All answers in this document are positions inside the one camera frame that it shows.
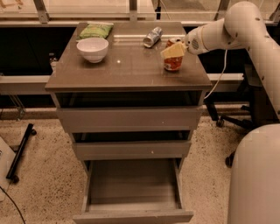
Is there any grey top drawer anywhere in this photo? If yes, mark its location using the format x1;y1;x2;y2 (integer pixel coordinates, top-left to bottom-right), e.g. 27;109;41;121
57;107;202;133

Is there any silver can lying down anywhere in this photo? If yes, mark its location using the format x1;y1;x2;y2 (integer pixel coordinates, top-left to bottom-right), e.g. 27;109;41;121
143;26;163;48

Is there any black floor cable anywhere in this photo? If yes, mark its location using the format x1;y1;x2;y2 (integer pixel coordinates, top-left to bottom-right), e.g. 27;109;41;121
0;185;27;224

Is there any grey middle drawer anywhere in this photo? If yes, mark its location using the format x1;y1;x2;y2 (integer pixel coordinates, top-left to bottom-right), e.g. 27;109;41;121
73;141;191;160

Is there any white device at left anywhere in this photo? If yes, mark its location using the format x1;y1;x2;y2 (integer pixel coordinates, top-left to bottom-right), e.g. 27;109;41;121
0;137;15;191

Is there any grey drawer cabinet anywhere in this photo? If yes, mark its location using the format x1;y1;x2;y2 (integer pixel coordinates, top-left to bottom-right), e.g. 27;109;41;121
44;21;214;224

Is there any red coke can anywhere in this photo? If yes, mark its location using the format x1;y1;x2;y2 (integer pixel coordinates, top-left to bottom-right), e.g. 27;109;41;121
164;38;183;72

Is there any green chip bag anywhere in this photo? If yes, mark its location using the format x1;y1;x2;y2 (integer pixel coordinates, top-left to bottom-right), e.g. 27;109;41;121
77;24;114;40

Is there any white hanging cable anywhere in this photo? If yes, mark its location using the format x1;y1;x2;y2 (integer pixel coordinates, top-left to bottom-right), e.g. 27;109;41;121
203;48;229;101

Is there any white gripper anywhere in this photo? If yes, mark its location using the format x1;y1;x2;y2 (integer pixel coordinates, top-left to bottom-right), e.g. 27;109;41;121
160;26;208;59

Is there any white ceramic bowl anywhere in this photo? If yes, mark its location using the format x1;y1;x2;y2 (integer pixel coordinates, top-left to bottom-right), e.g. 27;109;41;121
76;38;109;63

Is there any black wheeled stand base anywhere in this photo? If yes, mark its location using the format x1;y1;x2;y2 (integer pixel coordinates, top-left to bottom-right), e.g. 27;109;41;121
6;123;37;183

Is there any black office chair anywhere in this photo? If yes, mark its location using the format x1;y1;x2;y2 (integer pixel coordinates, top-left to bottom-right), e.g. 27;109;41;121
216;64;280;168

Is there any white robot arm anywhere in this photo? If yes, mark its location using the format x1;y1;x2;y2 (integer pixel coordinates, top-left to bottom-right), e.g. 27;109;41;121
161;1;280;224

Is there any grey open bottom drawer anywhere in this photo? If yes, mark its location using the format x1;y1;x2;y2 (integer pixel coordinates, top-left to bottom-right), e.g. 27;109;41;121
73;158;193;224

